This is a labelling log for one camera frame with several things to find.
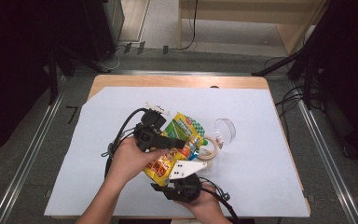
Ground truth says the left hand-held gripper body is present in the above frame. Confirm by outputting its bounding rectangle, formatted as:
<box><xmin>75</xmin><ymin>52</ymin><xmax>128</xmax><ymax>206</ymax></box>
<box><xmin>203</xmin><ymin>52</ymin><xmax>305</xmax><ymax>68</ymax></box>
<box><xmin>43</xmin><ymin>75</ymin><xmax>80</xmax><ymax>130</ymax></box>
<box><xmin>132</xmin><ymin>102</ymin><xmax>171</xmax><ymax>153</ymax></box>

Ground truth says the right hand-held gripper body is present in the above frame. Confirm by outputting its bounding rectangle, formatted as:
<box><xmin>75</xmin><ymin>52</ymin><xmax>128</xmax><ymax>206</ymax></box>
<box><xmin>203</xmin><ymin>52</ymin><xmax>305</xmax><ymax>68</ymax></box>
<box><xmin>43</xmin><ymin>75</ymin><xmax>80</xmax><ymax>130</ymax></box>
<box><xmin>162</xmin><ymin>160</ymin><xmax>208</xmax><ymax>204</ymax></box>

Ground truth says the yellow green refill pouch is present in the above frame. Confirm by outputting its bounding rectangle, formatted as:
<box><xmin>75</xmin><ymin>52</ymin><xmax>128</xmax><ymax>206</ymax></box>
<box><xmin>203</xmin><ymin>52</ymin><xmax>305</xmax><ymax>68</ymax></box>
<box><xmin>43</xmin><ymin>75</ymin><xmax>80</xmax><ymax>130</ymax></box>
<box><xmin>143</xmin><ymin>112</ymin><xmax>209</xmax><ymax>188</ymax></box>

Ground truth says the clear jar with beige collar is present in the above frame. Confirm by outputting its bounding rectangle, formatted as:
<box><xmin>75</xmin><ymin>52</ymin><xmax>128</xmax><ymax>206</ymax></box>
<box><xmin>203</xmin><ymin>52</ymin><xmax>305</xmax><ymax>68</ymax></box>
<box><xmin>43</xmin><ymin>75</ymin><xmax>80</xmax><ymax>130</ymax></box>
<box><xmin>195</xmin><ymin>118</ymin><xmax>237</xmax><ymax>171</ymax></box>

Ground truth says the person's right hand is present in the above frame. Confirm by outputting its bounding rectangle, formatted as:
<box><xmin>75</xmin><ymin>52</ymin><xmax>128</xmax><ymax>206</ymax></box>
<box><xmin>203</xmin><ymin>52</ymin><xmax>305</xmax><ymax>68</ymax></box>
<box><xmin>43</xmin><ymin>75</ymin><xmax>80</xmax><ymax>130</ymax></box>
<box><xmin>175</xmin><ymin>182</ymin><xmax>227</xmax><ymax>218</ymax></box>

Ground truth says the person's left hand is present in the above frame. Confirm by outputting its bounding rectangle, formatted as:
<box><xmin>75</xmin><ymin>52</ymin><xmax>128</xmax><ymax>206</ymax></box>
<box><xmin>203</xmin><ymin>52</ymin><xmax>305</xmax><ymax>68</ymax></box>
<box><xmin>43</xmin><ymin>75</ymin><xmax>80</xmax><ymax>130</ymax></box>
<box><xmin>105</xmin><ymin>135</ymin><xmax>169</xmax><ymax>188</ymax></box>

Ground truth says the white paper table sheet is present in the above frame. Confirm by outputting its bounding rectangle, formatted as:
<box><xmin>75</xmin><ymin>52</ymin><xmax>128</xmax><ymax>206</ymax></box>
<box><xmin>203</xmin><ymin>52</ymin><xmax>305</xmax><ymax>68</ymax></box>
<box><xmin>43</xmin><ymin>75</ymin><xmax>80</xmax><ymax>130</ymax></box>
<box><xmin>43</xmin><ymin>86</ymin><xmax>311</xmax><ymax>218</ymax></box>

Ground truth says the black metal stand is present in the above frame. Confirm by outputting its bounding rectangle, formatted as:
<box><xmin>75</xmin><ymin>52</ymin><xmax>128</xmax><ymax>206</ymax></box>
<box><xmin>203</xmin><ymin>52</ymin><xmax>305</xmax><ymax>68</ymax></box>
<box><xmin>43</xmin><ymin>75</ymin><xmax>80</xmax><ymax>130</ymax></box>
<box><xmin>251</xmin><ymin>0</ymin><xmax>339</xmax><ymax>110</ymax></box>
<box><xmin>45</xmin><ymin>43</ymin><xmax>110</xmax><ymax>105</ymax></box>

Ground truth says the black cabinet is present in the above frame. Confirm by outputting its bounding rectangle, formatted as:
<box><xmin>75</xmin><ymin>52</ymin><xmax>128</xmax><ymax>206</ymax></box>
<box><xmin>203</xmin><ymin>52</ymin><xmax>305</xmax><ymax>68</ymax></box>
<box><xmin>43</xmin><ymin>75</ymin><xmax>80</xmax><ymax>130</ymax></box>
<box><xmin>83</xmin><ymin>0</ymin><xmax>125</xmax><ymax>62</ymax></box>

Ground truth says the light wooden shelf unit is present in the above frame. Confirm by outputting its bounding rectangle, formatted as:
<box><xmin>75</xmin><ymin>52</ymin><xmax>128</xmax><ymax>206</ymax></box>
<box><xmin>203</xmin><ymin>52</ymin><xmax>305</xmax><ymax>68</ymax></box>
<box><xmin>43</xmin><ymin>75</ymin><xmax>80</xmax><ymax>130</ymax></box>
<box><xmin>177</xmin><ymin>0</ymin><xmax>327</xmax><ymax>55</ymax></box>

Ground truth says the dark curtain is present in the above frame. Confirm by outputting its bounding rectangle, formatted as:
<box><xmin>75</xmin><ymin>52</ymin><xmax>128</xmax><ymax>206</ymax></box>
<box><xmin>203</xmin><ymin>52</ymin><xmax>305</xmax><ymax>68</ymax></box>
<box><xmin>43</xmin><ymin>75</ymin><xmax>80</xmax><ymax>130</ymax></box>
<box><xmin>310</xmin><ymin>0</ymin><xmax>358</xmax><ymax>162</ymax></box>
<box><xmin>0</xmin><ymin>0</ymin><xmax>88</xmax><ymax>161</ymax></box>

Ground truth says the left hand-held gripper cable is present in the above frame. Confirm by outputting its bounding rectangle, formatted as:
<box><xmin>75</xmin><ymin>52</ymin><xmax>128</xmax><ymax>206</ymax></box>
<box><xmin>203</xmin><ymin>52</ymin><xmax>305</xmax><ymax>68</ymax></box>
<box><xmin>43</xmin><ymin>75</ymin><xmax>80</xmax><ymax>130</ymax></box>
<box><xmin>101</xmin><ymin>106</ymin><xmax>148</xmax><ymax>178</ymax></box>

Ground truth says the hand-held gripper cable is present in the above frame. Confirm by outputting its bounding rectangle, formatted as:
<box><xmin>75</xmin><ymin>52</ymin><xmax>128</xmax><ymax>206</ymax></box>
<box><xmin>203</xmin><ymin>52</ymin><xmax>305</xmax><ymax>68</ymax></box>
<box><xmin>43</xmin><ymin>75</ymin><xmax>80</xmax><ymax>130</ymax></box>
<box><xmin>101</xmin><ymin>106</ymin><xmax>148</xmax><ymax>178</ymax></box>
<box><xmin>199</xmin><ymin>176</ymin><xmax>241</xmax><ymax>224</ymax></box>

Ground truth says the right hand-held gripper cable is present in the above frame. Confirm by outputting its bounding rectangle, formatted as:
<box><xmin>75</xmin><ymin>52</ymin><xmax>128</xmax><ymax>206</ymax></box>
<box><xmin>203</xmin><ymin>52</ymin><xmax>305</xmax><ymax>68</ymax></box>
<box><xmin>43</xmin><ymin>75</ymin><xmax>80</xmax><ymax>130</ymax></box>
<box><xmin>199</xmin><ymin>176</ymin><xmax>241</xmax><ymax>224</ymax></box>

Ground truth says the silver metal floor rail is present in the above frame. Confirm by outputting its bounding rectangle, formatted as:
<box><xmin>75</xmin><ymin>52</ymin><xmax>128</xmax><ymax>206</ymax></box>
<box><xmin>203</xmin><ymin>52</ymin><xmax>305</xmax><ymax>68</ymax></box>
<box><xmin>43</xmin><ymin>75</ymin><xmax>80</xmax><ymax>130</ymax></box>
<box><xmin>0</xmin><ymin>77</ymin><xmax>68</xmax><ymax>224</ymax></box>
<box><xmin>292</xmin><ymin>80</ymin><xmax>358</xmax><ymax>224</ymax></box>
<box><xmin>74</xmin><ymin>68</ymin><xmax>293</xmax><ymax>77</ymax></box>

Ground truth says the white floor cable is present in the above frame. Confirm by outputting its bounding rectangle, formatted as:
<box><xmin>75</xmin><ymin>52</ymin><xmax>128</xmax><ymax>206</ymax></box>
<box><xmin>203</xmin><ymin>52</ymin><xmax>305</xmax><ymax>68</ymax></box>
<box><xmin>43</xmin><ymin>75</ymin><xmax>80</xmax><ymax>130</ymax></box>
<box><xmin>103</xmin><ymin>46</ymin><xmax>122</xmax><ymax>71</ymax></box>

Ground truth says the bundle of black floor cables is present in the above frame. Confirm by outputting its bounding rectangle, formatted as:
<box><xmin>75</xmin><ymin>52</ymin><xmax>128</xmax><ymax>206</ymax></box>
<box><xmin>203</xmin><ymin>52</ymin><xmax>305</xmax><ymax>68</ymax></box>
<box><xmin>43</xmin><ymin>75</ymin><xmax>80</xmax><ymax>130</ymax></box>
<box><xmin>274</xmin><ymin>85</ymin><xmax>307</xmax><ymax>138</ymax></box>

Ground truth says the thin black hanging cable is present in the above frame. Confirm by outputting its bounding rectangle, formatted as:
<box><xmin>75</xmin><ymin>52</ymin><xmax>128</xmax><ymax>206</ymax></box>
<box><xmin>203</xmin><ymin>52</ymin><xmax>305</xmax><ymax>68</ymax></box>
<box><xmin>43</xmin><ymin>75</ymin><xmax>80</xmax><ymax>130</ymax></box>
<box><xmin>180</xmin><ymin>0</ymin><xmax>199</xmax><ymax>51</ymax></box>

